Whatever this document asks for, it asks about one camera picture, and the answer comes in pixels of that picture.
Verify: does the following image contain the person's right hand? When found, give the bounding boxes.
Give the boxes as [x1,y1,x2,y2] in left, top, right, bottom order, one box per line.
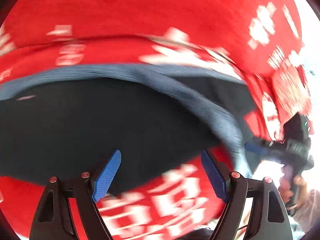
[278,165,309,211]

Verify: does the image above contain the black pants with blue waistband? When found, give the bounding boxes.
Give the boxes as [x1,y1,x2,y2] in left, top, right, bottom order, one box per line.
[1,64,255,195]

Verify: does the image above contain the pink sleeve forearm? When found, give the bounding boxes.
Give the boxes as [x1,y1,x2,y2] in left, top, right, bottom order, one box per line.
[293,190,320,232]

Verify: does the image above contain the red bedspread with white characters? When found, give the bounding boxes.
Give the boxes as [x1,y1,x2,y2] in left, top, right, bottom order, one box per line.
[1,0,312,239]

